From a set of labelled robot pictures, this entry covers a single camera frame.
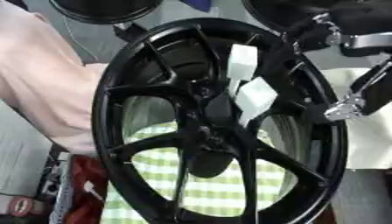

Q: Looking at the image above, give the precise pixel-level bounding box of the red box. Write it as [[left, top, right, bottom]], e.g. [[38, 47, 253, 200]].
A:
[[61, 153, 110, 224]]

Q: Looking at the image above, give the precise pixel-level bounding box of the person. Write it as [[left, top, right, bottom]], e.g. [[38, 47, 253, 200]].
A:
[[0, 0, 110, 157]]

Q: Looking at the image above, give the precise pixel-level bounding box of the black round disc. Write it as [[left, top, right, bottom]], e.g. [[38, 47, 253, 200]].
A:
[[47, 0, 165, 25], [240, 0, 320, 33]]

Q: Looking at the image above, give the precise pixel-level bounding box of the blue object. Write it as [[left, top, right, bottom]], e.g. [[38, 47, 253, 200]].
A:
[[178, 0, 214, 13]]

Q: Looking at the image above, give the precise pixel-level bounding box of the black spoked wheel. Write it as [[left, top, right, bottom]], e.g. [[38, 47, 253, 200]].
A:
[[90, 17, 349, 224]]

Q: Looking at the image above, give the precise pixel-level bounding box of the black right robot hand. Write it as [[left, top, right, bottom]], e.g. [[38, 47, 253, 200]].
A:
[[283, 0, 392, 123]]

